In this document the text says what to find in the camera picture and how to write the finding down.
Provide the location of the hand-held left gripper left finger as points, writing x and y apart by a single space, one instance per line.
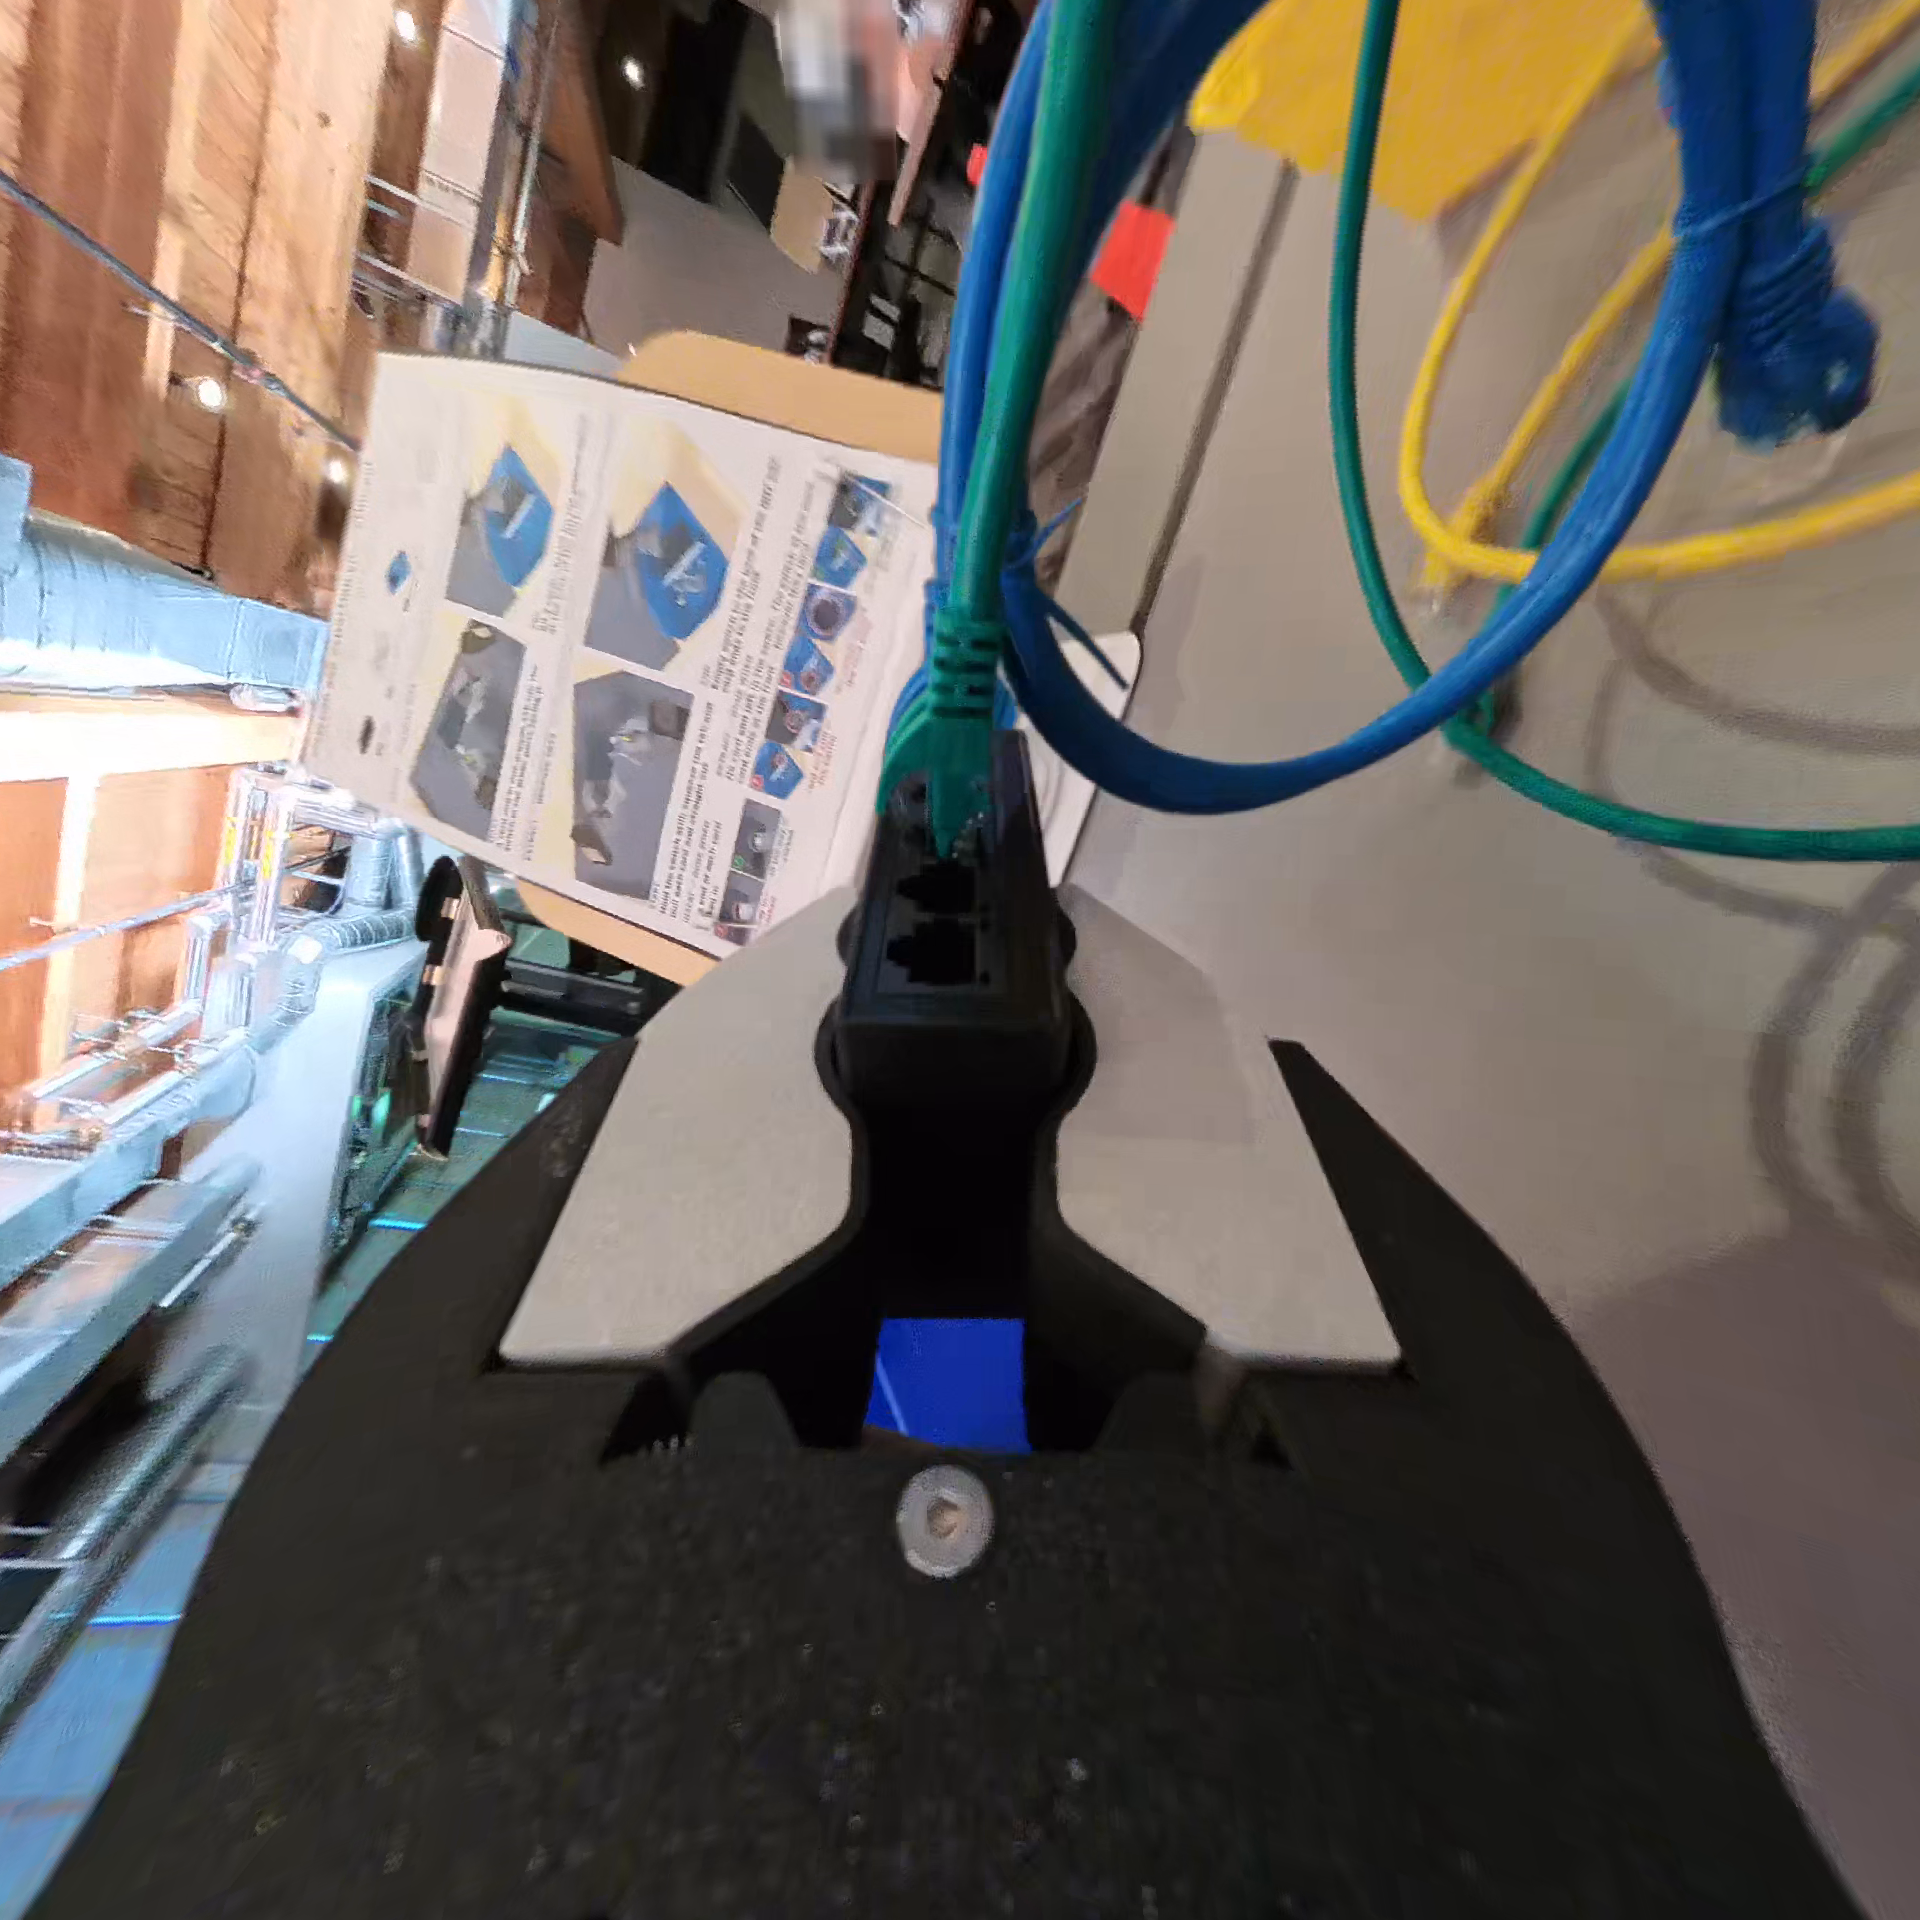
704 1186

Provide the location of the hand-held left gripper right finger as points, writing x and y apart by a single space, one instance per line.
1184 1186

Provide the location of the black network switch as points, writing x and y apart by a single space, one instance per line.
953 1080

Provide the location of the blue plastic bin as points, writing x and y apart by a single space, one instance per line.
945 1382

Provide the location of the yellow plastic bin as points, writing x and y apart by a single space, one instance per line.
1289 90

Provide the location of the instruction sheet board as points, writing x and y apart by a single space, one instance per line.
599 599

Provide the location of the orange traffic cone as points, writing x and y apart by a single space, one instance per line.
1132 263

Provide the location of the silver ventilation duct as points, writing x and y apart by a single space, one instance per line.
119 615

